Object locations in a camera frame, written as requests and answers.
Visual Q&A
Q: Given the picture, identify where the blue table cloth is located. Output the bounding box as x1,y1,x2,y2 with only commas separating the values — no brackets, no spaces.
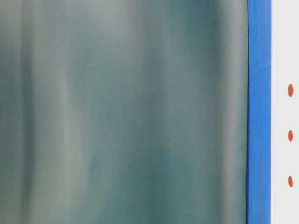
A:
246,0,271,224

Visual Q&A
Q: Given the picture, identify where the white foam board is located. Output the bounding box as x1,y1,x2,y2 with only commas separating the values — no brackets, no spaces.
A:
271,0,299,224

